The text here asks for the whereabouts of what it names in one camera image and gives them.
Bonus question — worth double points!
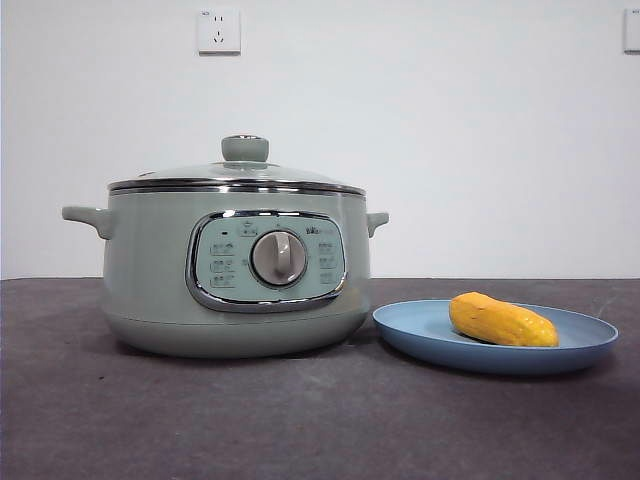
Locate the white wall plate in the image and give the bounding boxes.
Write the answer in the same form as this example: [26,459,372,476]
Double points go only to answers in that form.
[623,8,640,55]

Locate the blue round plate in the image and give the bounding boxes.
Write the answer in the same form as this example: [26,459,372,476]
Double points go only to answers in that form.
[372,298,620,375]

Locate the pale green electric steamer pot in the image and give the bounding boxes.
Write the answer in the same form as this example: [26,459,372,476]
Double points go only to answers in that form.
[61,190,390,359]

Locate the glass lid with green knob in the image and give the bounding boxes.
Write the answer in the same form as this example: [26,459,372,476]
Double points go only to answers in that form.
[108,134,366,197]

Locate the white wall socket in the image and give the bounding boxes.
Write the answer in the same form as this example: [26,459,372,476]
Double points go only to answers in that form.
[198,7,242,56]

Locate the yellow corn cob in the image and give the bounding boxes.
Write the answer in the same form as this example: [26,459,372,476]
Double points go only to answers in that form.
[448,292,560,348]

